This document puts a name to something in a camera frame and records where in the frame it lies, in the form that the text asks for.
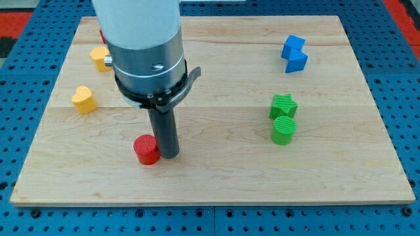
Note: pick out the red cylinder block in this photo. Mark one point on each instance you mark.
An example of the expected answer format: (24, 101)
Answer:
(146, 149)

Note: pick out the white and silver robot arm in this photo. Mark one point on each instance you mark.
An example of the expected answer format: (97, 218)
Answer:
(144, 38)

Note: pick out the red block behind arm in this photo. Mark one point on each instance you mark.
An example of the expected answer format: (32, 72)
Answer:
(102, 36)

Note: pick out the wooden board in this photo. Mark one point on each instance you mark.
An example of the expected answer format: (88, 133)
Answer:
(340, 154)

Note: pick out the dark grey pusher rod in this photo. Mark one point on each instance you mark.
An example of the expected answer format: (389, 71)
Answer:
(165, 132)

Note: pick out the green star block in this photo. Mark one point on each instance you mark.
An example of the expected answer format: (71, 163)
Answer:
(282, 105)

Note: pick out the green cylinder block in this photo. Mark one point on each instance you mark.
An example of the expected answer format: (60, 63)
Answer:
(283, 130)

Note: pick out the blue cube block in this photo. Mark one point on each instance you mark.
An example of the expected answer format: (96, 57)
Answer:
(292, 42)

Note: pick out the yellow heart block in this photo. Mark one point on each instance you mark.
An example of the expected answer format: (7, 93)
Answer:
(83, 100)

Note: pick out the yellow pentagon block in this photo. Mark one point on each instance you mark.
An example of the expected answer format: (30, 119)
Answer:
(97, 56)

